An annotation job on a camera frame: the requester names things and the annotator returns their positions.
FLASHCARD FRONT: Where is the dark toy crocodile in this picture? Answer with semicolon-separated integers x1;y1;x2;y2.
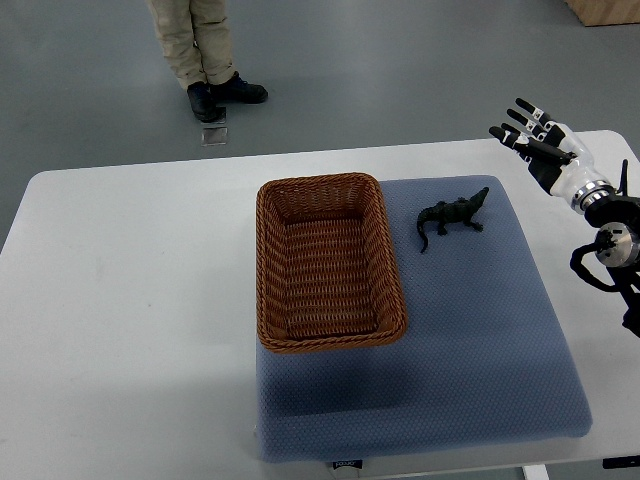
416;187;490;253

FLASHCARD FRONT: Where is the clear floor plate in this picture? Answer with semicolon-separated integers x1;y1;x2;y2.
201;127;228;146

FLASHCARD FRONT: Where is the wooden box corner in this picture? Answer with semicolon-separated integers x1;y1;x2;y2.
565;0;639;27

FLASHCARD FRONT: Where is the brown wicker basket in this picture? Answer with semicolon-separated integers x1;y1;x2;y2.
256;173;408;354

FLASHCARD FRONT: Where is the blue grey foam cushion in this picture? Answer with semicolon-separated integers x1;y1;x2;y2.
257;176;592;462

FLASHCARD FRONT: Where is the person in beige trousers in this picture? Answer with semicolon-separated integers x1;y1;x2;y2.
146;0;268;123

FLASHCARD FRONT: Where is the black table control panel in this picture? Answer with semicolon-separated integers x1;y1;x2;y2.
602;455;640;470

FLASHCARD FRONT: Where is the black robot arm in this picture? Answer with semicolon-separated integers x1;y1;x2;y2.
570;160;639;335

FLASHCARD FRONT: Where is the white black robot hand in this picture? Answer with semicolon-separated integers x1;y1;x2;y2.
489;98;615;215

